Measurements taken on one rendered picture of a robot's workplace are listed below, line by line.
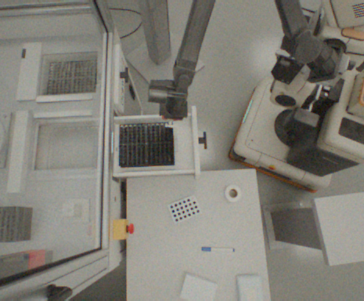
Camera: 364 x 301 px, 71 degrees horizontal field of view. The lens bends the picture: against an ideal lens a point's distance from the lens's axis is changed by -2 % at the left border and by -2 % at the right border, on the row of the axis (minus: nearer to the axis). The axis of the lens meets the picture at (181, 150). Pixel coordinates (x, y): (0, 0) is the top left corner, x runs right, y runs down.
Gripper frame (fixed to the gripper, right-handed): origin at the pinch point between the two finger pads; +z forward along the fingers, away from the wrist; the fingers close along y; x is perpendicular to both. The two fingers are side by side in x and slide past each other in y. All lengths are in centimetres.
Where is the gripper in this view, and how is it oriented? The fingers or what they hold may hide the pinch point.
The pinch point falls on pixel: (169, 118)
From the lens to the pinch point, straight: 102.0
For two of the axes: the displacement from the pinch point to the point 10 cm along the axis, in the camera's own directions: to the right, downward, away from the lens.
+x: -0.1, -9.5, 3.1
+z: -2.1, 3.0, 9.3
